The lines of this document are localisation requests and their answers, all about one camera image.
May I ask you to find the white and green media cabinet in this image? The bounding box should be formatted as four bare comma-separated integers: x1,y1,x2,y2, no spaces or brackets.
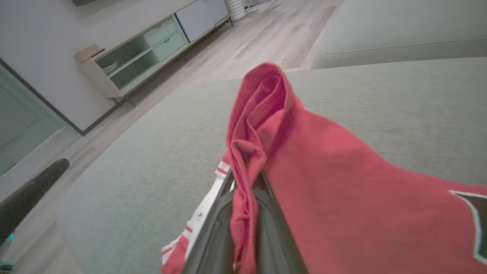
78,0,233,108

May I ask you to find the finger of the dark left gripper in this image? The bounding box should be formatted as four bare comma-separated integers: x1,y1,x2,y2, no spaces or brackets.
0,158,70,246

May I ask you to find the red shirt with white sleeves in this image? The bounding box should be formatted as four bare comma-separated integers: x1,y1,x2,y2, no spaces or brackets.
161,62,487,274

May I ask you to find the small cardboard box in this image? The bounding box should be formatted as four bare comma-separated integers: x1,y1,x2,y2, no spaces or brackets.
73,43,106,64

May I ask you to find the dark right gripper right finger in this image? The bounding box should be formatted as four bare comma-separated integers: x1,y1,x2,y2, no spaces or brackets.
253,170,309,274

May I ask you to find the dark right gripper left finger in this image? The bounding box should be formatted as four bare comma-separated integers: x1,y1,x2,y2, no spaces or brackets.
182,169,237,274

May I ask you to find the pale green glass door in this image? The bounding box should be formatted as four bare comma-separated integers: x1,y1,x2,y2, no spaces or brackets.
0,57,82,176

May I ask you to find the white ribbed cylinder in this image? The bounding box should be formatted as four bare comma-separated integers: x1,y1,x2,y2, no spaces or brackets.
225,0,248,22

